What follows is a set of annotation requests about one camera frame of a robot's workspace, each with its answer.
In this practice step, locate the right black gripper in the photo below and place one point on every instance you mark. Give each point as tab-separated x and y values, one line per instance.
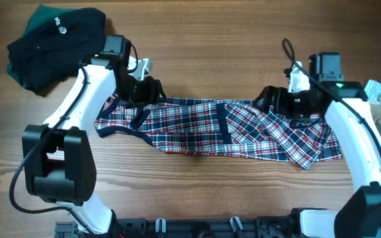
282	94

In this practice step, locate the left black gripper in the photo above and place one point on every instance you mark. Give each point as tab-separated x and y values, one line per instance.
149	94

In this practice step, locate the plaid red navy white garment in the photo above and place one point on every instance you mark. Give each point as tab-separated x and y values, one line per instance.
230	128

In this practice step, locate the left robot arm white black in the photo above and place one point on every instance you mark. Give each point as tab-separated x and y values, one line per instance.
58	164

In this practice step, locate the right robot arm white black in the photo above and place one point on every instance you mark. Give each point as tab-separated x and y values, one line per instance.
344	106

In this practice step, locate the black garment with white logo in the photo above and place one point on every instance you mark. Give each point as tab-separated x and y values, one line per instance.
52	52

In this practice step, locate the dark green garment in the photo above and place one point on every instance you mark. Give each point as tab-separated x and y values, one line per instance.
42	14

